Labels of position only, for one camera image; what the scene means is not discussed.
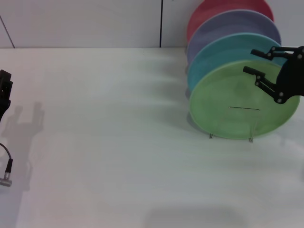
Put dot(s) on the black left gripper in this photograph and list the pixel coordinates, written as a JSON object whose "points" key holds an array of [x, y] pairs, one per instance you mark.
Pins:
{"points": [[3, 107]]}

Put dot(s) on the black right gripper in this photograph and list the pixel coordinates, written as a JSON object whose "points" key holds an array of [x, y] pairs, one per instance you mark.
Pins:
{"points": [[293, 76]]}

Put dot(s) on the green plastic plate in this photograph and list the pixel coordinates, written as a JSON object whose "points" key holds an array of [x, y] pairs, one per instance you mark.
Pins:
{"points": [[225, 99]]}

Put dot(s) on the light blue plastic plate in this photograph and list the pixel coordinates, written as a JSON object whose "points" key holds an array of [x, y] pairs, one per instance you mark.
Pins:
{"points": [[213, 57]]}

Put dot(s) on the purple plastic plate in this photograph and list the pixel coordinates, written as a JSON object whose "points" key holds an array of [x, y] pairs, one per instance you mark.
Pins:
{"points": [[218, 28]]}

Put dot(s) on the red plastic plate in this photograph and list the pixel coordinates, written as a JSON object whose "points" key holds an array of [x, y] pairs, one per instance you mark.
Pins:
{"points": [[206, 12]]}

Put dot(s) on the grey slanted wall strip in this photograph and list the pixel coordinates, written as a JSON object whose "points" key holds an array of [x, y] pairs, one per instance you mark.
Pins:
{"points": [[7, 31]]}

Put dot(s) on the black vertical wall strip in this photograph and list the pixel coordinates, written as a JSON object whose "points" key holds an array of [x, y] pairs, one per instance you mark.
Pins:
{"points": [[161, 23]]}

